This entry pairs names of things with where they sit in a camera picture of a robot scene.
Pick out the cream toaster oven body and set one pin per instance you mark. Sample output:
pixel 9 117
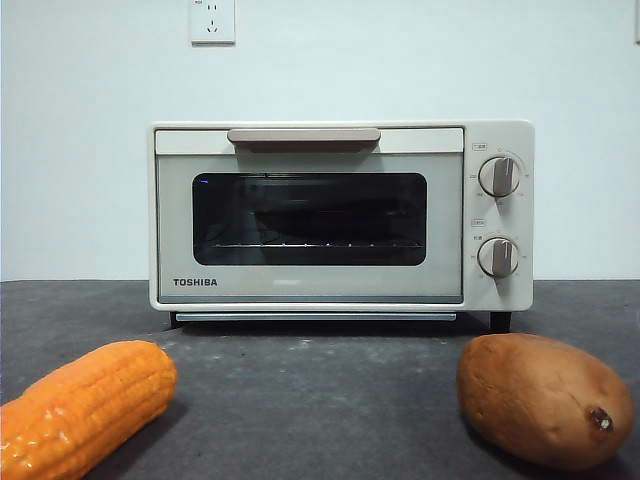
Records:
pixel 495 135

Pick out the white wall socket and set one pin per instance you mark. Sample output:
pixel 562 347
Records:
pixel 212 22

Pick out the beige oven timer knob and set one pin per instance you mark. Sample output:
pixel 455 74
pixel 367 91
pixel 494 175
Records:
pixel 499 257

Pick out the silver oven crumb tray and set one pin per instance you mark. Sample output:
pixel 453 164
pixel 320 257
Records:
pixel 315 317

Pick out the orange corn cob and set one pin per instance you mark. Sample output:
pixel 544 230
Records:
pixel 90 400

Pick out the beige oven temperature knob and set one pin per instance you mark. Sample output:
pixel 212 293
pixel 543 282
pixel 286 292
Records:
pixel 500 176

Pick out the brown sweet potato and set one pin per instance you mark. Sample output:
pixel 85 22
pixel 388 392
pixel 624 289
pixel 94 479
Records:
pixel 537 400

